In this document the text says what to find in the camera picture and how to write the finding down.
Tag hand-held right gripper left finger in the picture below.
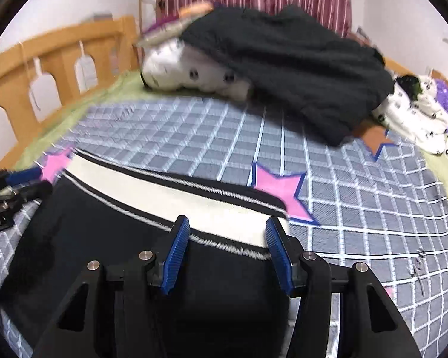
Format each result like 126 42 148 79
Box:
32 215 190 358

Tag black pants with white stripe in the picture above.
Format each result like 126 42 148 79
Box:
0 149 295 358

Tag dark knit blanket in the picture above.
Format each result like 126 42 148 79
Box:
179 4 394 147

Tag colourful patterned pillow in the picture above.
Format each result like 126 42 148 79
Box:
136 2 213 47

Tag white floral quilt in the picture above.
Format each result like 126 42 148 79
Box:
140 37 448 178

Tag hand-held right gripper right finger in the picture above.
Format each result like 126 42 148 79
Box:
265 216 422 358

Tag grey checked star-print mat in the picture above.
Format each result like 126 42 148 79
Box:
0 95 448 358

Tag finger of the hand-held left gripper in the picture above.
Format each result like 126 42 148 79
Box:
5 167 43 187
7 182 53 204

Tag wooden bed frame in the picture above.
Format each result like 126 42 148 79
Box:
0 15 448 174

